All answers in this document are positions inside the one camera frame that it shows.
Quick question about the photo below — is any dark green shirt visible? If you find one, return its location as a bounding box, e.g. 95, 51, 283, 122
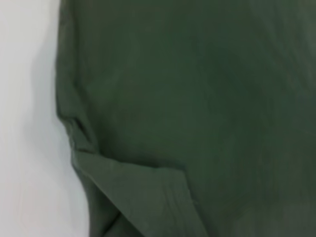
54, 0, 316, 237

